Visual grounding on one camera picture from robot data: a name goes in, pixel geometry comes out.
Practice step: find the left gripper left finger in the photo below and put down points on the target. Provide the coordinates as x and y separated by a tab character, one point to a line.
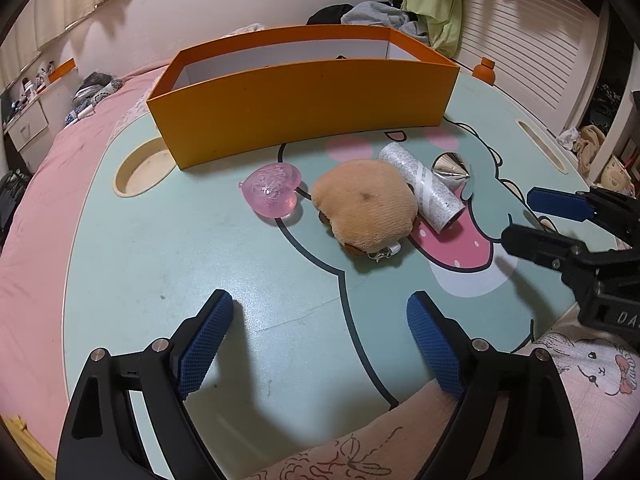
101	438

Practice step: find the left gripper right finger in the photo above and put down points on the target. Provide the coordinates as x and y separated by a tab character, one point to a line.
512	419

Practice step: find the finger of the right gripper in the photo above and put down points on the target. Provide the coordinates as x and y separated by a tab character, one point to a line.
565	204
565	255

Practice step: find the grey glitter paper roll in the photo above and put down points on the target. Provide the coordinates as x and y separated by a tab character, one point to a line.
437	204

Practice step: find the silver foil cone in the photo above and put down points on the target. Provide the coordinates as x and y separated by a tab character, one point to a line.
452	171

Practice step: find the brown burger plush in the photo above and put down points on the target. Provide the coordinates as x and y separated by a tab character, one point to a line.
367	205

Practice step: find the pink heart jelly toy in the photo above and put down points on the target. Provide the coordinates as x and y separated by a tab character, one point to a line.
270	190

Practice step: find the orange water bottle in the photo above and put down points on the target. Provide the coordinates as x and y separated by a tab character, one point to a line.
485	71

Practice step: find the grey clothing pile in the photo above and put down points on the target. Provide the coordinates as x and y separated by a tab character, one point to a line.
374	13

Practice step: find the black clothing on bed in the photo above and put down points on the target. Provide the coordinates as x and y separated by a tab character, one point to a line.
330	15

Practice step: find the white bedside drawer cabinet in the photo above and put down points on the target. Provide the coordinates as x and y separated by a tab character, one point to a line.
27	124

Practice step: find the orange cardboard box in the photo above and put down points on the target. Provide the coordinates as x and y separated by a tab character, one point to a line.
242	93

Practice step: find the grey clothes heap on bed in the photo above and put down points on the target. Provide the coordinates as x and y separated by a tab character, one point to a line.
95	88

